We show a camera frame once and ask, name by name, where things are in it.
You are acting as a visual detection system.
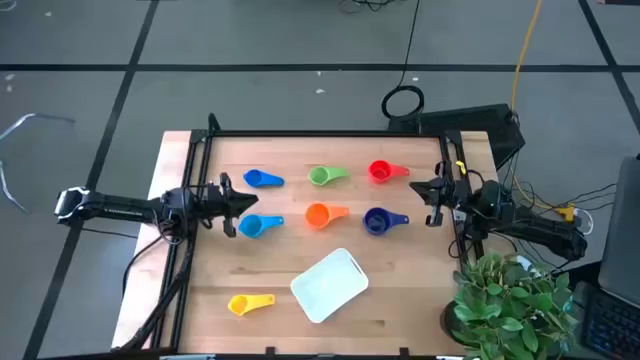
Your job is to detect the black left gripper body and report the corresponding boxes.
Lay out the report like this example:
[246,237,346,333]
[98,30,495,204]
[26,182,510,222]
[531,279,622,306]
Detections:
[199,172,238,239]

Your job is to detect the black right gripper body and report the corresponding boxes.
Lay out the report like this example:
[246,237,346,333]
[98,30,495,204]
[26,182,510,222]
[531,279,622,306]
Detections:
[426,160,472,227]

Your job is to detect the small blue measuring cup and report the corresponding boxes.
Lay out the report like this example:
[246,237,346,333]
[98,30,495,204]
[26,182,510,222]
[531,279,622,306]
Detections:
[242,168,286,190]

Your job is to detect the light blue measuring cup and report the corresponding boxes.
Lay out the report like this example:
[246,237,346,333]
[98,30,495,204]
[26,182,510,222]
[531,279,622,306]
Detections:
[237,213,286,240]

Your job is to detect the red measuring cup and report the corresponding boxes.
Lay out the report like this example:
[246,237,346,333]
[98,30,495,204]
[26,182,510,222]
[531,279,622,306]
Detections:
[367,159,411,185]

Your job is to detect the navy blue measuring cup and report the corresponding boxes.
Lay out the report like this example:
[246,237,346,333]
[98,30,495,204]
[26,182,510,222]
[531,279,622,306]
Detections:
[362,206,411,237]

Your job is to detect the orange measuring cup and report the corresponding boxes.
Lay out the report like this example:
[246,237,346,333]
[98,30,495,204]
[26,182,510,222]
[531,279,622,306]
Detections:
[304,202,351,231]

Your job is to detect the green measuring cup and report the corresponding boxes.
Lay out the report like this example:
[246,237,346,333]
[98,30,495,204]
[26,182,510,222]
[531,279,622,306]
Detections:
[307,165,350,188]

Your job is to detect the yellow measuring cup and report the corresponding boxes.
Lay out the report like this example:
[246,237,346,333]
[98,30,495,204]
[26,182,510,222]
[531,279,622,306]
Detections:
[227,293,277,317]

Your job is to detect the white plastic basket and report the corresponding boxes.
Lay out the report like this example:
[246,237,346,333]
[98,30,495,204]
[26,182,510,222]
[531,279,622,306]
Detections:
[289,247,370,325]

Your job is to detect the green leafy plant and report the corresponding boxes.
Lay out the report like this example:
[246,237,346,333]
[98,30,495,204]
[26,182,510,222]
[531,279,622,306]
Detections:
[451,249,582,360]

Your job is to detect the black plant pot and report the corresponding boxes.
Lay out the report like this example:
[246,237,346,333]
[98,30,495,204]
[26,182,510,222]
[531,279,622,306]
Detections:
[439,299,467,347]

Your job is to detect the grey laptop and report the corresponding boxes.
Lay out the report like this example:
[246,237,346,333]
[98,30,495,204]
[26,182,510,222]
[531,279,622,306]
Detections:
[597,154,640,307]

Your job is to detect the black keyboard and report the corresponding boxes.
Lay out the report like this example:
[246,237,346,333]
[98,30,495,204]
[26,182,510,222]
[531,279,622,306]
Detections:
[581,282,640,360]

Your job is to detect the coiled black floor cable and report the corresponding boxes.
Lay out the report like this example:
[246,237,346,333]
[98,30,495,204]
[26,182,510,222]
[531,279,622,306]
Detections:
[380,0,427,121]

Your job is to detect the black aluminium table frame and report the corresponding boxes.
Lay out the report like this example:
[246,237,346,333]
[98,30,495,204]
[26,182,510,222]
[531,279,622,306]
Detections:
[112,112,487,360]

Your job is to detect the yellow floor cable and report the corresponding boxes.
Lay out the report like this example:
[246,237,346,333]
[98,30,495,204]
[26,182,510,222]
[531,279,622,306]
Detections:
[509,0,579,224]

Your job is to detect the grey strap on floor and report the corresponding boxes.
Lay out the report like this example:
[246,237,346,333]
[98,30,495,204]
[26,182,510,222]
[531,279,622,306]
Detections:
[0,112,77,216]

